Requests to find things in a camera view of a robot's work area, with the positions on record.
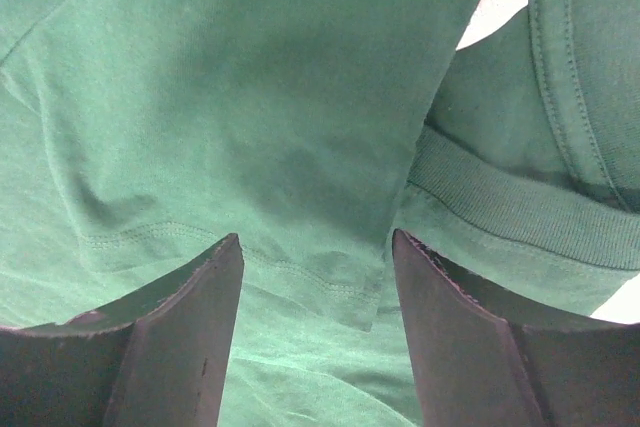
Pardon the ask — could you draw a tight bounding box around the green t shirt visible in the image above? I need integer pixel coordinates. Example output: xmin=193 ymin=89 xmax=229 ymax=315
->
xmin=1 ymin=0 xmax=639 ymax=426

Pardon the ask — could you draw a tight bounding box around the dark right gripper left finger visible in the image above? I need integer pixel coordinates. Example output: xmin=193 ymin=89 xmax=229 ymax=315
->
xmin=1 ymin=234 xmax=244 ymax=426

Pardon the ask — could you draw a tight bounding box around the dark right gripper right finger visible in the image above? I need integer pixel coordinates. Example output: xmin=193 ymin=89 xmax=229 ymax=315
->
xmin=392 ymin=230 xmax=639 ymax=427

